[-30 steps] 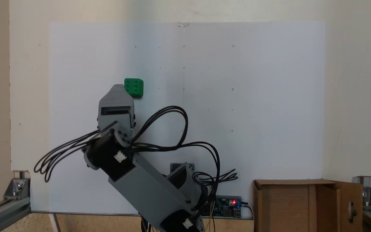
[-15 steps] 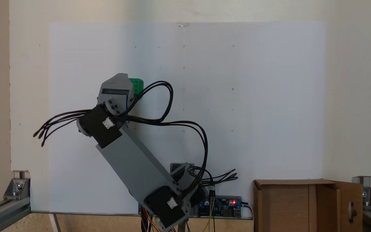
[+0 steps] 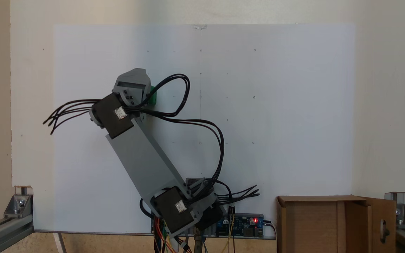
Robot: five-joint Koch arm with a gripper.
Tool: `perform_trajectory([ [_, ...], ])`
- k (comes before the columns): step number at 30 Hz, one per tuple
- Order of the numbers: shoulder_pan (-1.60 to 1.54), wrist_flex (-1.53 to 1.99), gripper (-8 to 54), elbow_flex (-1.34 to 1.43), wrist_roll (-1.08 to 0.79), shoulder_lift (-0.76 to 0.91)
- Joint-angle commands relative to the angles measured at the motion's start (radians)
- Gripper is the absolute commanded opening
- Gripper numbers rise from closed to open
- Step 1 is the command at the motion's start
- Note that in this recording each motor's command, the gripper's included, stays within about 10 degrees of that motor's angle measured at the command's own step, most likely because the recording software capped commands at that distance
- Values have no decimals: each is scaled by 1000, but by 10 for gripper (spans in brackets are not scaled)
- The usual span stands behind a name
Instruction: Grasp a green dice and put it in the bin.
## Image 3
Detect grey tapered fixed gripper finger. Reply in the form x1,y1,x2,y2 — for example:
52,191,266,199
115,69,152,85

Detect white paper sheet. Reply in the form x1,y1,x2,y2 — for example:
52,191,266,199
200,24,356,234
53,25,202,233

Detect motor controller circuit board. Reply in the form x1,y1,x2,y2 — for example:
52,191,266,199
151,217,166,235

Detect metal table clamp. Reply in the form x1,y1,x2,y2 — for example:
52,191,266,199
193,235,206,253

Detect blue power converter board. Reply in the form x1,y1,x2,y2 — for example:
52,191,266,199
217,213,264,238

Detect brown cardboard box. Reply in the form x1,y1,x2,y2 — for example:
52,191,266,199
276,195,397,253

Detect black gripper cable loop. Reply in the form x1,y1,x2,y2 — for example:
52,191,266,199
141,74,191,118

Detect black wrist cable loops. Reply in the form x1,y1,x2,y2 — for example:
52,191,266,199
43,99,99,135

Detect long black servo cable bundle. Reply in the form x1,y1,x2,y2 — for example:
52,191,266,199
125,107,225,197

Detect black base cable ends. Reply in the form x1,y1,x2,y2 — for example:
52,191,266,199
217,185,260,205

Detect coloured jumper wire bundle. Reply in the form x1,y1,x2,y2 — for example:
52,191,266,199
154,217,176,253

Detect metal corner bracket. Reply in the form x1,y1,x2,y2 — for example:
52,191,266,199
385,192,405,229
4,186,33,218

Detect thin yellow wire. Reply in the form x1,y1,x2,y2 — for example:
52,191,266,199
222,211,235,253

